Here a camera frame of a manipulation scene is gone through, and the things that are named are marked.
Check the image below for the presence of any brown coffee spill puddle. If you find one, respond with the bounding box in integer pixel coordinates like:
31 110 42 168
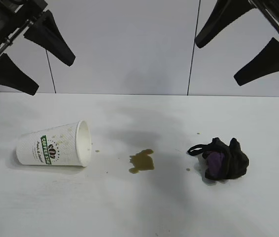
128 149 156 174

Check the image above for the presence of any white paper coffee cup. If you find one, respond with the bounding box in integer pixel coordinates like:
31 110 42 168
16 120 92 168

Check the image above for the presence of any black and purple cloth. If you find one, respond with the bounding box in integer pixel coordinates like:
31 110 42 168
187 137 250 181

